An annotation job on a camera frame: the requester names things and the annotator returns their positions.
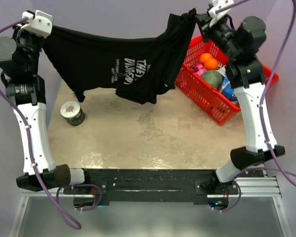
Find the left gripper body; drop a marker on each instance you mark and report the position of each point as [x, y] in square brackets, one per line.
[31, 44]

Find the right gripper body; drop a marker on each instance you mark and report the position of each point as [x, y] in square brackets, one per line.
[221, 34]

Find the black printed t-shirt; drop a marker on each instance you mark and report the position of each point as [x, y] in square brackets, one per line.
[138, 69]

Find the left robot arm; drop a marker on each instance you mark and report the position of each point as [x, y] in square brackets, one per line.
[25, 92]

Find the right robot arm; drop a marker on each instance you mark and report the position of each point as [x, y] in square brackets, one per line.
[246, 76]

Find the upper orange fruit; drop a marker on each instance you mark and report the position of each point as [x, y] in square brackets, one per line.
[204, 57]

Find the orange fruit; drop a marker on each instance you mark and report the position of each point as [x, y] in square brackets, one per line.
[204, 57]
[211, 64]

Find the lower orange fruit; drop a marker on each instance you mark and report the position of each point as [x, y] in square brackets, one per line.
[211, 64]

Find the pink be you box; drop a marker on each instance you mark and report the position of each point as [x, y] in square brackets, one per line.
[199, 69]

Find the green netted melon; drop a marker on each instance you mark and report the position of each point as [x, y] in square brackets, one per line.
[213, 78]

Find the blue plastic package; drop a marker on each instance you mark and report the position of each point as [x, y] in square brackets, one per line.
[227, 91]

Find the dark cup white lid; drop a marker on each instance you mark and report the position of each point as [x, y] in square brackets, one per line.
[72, 112]

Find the red plastic shopping basket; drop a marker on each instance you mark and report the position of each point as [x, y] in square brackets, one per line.
[212, 102]

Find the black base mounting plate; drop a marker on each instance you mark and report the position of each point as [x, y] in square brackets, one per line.
[101, 187]

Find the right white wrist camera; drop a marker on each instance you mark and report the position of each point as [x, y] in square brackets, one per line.
[217, 10]

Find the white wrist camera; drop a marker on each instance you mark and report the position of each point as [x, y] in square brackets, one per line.
[217, 10]
[38, 23]

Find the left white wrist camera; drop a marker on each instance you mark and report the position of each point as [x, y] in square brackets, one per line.
[38, 23]

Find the aluminium rail frame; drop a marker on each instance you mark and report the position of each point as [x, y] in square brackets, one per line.
[253, 179]

